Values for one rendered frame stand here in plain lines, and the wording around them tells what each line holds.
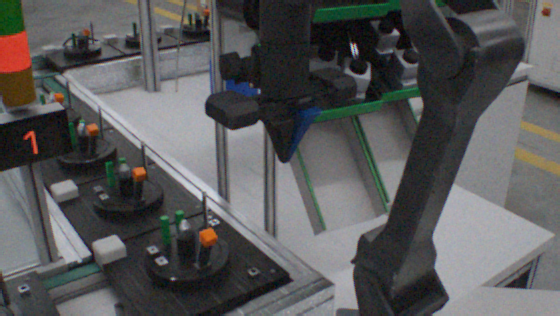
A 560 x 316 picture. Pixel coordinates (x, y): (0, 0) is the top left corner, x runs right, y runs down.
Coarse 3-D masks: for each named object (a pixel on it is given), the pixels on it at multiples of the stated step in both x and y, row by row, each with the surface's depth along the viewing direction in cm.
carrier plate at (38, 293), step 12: (24, 276) 90; (36, 276) 90; (12, 288) 87; (36, 288) 87; (12, 300) 85; (24, 300) 85; (36, 300) 85; (48, 300) 85; (24, 312) 82; (36, 312) 82; (48, 312) 82
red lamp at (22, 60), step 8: (24, 32) 76; (0, 40) 74; (8, 40) 74; (16, 40) 75; (24, 40) 76; (0, 48) 75; (8, 48) 75; (16, 48) 75; (24, 48) 76; (0, 56) 75; (8, 56) 75; (16, 56) 76; (24, 56) 77; (0, 64) 76; (8, 64) 76; (16, 64) 76; (24, 64) 77
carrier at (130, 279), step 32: (192, 224) 105; (224, 224) 105; (96, 256) 95; (128, 256) 96; (160, 256) 92; (192, 256) 92; (224, 256) 93; (256, 256) 96; (128, 288) 88; (160, 288) 88; (192, 288) 88; (224, 288) 88; (256, 288) 89
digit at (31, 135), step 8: (40, 120) 81; (16, 128) 79; (24, 128) 80; (32, 128) 80; (40, 128) 81; (16, 136) 79; (24, 136) 80; (32, 136) 81; (40, 136) 82; (16, 144) 80; (24, 144) 81; (32, 144) 81; (40, 144) 82; (16, 152) 80; (24, 152) 81; (32, 152) 82; (40, 152) 82; (48, 152) 83; (24, 160) 81
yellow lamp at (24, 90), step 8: (0, 72) 76; (8, 72) 76; (16, 72) 77; (24, 72) 77; (32, 72) 80; (0, 80) 77; (8, 80) 77; (16, 80) 77; (24, 80) 78; (32, 80) 79; (0, 88) 78; (8, 88) 77; (16, 88) 77; (24, 88) 78; (32, 88) 79; (8, 96) 78; (16, 96) 78; (24, 96) 78; (32, 96) 80; (8, 104) 78; (16, 104) 78; (24, 104) 79
